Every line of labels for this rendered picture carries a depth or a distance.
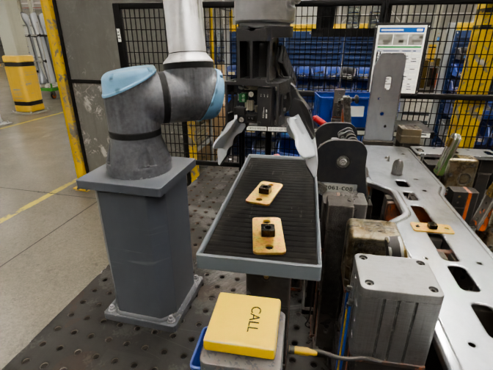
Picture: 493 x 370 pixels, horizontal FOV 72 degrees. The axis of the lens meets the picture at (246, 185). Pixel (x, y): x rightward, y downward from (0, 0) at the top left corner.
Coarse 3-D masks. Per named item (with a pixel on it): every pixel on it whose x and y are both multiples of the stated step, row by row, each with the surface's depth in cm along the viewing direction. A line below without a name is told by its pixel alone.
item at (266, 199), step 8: (264, 184) 55; (272, 184) 57; (280, 184) 57; (256, 192) 54; (264, 192) 53; (272, 192) 54; (248, 200) 51; (256, 200) 51; (264, 200) 51; (272, 200) 52
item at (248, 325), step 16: (224, 304) 32; (240, 304) 32; (256, 304) 32; (272, 304) 32; (224, 320) 30; (240, 320) 30; (256, 320) 30; (272, 320) 30; (208, 336) 28; (224, 336) 28; (240, 336) 28; (256, 336) 28; (272, 336) 28; (240, 352) 28; (256, 352) 27; (272, 352) 27
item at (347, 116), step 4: (344, 96) 112; (348, 96) 113; (356, 96) 111; (340, 100) 113; (344, 100) 111; (348, 100) 111; (352, 100) 112; (356, 100) 111; (344, 104) 111; (348, 104) 111; (344, 108) 112; (348, 108) 112; (344, 112) 112; (348, 112) 112; (344, 116) 113; (348, 116) 113; (344, 120) 114; (348, 120) 113
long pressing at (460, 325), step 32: (384, 160) 118; (416, 160) 118; (416, 192) 93; (448, 224) 77; (416, 256) 66; (480, 256) 66; (448, 288) 58; (480, 288) 58; (448, 320) 51; (448, 352) 45; (480, 352) 46
